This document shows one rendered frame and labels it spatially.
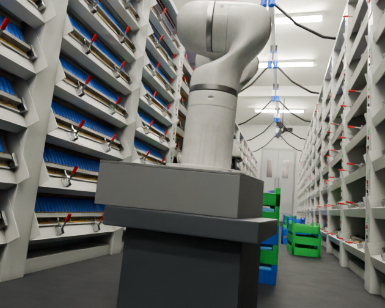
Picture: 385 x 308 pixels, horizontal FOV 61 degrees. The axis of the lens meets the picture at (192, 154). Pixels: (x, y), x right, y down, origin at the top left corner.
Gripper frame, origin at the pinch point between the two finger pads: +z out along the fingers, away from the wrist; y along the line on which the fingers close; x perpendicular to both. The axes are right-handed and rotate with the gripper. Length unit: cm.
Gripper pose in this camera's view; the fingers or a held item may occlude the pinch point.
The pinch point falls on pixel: (231, 167)
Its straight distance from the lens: 149.9
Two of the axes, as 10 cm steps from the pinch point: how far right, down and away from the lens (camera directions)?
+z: 0.8, 8.5, -5.2
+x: 3.9, -5.1, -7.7
